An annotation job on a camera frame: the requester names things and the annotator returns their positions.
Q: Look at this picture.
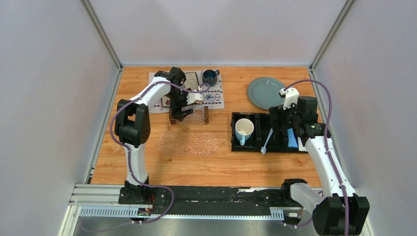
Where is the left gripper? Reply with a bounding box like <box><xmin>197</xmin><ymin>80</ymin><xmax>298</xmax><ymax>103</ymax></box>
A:
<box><xmin>166</xmin><ymin>88</ymin><xmax>194</xmax><ymax>122</ymax></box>

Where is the black compartment organizer box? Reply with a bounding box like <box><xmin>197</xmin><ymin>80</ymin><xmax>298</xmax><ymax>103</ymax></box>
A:
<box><xmin>231</xmin><ymin>112</ymin><xmax>305</xmax><ymax>153</ymax></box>

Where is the glass holder with wooden ends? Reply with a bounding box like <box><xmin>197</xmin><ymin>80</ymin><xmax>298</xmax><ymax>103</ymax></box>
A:
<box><xmin>169</xmin><ymin>106</ymin><xmax>209</xmax><ymax>125</ymax></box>

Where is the blue toothpaste tube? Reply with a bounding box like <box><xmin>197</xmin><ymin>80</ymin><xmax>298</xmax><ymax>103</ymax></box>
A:
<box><xmin>287</xmin><ymin>128</ymin><xmax>298</xmax><ymax>148</ymax></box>

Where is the white mug with blue handle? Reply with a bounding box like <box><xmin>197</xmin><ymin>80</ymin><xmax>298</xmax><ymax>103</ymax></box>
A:
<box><xmin>235</xmin><ymin>118</ymin><xmax>255</xmax><ymax>146</ymax></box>

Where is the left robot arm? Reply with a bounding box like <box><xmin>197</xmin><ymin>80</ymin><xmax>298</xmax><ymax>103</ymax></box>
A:
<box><xmin>111</xmin><ymin>67</ymin><xmax>193</xmax><ymax>204</ymax></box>

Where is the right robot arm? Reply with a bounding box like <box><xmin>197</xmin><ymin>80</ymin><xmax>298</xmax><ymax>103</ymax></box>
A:
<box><xmin>269</xmin><ymin>95</ymin><xmax>370</xmax><ymax>236</ymax></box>

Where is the light blue toothbrush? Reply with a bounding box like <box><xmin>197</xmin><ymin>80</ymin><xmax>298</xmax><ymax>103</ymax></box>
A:
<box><xmin>261</xmin><ymin>128</ymin><xmax>273</xmax><ymax>154</ymax></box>

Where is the round grey-blue plate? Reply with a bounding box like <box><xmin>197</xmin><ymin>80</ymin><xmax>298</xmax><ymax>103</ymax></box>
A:
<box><xmin>247</xmin><ymin>77</ymin><xmax>285</xmax><ymax>110</ymax></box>

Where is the square floral ceramic plate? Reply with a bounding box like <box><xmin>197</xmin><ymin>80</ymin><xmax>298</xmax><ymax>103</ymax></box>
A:
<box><xmin>161</xmin><ymin>72</ymin><xmax>200</xmax><ymax>108</ymax></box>

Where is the white patterned placemat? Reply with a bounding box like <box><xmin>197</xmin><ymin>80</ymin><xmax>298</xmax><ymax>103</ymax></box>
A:
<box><xmin>150</xmin><ymin>70</ymin><xmax>225</xmax><ymax>114</ymax></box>

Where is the dark blue ceramic cup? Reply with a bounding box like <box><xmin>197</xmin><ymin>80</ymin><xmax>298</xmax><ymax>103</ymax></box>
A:
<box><xmin>202</xmin><ymin>69</ymin><xmax>220</xmax><ymax>87</ymax></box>

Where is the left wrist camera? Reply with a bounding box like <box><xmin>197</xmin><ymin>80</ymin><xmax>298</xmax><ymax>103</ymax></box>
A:
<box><xmin>186</xmin><ymin>90</ymin><xmax>204</xmax><ymax>105</ymax></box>

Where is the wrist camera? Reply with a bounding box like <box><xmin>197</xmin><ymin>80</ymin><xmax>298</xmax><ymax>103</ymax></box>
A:
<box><xmin>279</xmin><ymin>88</ymin><xmax>299</xmax><ymax>110</ymax></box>
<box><xmin>186</xmin><ymin>90</ymin><xmax>204</xmax><ymax>105</ymax></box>

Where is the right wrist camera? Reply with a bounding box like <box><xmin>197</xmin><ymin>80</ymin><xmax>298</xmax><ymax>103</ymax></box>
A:
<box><xmin>279</xmin><ymin>88</ymin><xmax>299</xmax><ymax>110</ymax></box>

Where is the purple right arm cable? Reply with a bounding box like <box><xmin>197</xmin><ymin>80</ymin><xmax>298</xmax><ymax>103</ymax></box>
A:
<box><xmin>281</xmin><ymin>79</ymin><xmax>351</xmax><ymax>236</ymax></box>

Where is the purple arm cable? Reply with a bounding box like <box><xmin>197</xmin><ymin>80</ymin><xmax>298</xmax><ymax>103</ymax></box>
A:
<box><xmin>80</xmin><ymin>81</ymin><xmax>211</xmax><ymax>233</ymax></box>
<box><xmin>281</xmin><ymin>79</ymin><xmax>351</xmax><ymax>236</ymax></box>

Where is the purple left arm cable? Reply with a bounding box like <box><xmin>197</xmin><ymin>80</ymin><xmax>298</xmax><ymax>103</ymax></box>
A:
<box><xmin>80</xmin><ymin>81</ymin><xmax>211</xmax><ymax>233</ymax></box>

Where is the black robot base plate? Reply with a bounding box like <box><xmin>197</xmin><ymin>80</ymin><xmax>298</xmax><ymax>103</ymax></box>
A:
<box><xmin>118</xmin><ymin>186</ymin><xmax>303</xmax><ymax>218</ymax></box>

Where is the aluminium frame rail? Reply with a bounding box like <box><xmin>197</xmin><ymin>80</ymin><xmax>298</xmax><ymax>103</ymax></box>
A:
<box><xmin>68</xmin><ymin>184</ymin><xmax>365</xmax><ymax>220</ymax></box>

